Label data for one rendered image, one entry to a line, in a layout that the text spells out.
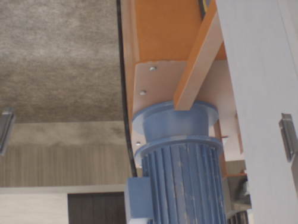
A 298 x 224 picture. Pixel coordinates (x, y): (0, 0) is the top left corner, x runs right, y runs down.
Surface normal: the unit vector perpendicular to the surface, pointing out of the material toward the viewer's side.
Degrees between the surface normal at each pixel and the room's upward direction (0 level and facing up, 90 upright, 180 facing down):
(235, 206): 90
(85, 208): 90
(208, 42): 0
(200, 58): 0
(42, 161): 90
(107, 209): 90
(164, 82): 0
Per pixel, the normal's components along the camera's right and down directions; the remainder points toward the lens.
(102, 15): 0.09, 0.91
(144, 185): 0.13, -0.41
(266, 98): -0.99, 0.03
